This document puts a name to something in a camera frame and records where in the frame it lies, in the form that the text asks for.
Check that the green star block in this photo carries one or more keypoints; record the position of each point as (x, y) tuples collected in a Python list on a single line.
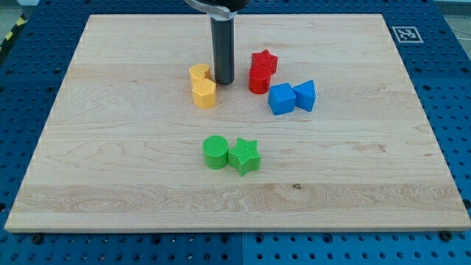
[(244, 156)]

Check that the red star block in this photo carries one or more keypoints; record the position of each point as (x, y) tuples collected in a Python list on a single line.
[(265, 58)]

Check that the green cylinder block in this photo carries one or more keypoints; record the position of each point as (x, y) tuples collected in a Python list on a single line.
[(215, 150)]

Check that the yellow hexagon block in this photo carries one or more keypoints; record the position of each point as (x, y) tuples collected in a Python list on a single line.
[(204, 93)]

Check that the blue cube block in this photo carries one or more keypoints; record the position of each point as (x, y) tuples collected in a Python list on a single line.
[(281, 99)]

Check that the red cylinder block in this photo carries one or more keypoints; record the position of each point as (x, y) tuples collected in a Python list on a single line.
[(259, 79)]

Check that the yellow heart block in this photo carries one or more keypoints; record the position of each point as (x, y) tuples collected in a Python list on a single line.
[(199, 72)]

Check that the blue triangle block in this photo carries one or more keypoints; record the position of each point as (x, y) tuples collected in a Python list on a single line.
[(305, 95)]

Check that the light wooden board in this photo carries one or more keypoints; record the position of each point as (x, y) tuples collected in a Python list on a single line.
[(322, 130)]

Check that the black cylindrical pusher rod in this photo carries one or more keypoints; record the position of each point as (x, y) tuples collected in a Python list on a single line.
[(222, 33)]

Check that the white fiducial marker tag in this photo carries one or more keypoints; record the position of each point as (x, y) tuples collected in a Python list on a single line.
[(407, 34)]

